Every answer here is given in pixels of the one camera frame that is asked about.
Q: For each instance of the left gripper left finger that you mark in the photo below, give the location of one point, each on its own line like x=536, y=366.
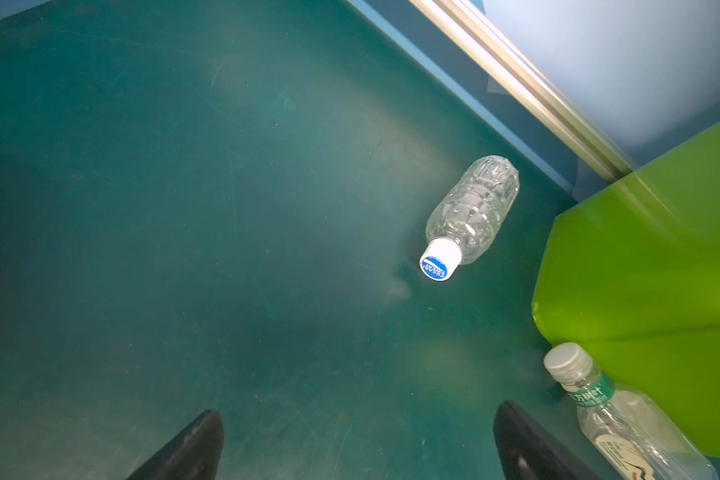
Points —
x=193, y=454

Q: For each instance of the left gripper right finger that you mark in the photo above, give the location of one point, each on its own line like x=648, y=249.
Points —
x=528, y=451

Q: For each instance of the small clear green-cap bottle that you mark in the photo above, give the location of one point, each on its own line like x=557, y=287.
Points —
x=625, y=425

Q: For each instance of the green plastic trash bin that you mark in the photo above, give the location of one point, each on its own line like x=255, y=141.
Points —
x=632, y=274

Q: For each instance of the clear bottle white cap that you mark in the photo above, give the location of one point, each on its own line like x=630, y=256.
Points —
x=466, y=222

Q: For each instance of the aluminium frame back rail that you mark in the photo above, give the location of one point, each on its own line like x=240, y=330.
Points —
x=464, y=24

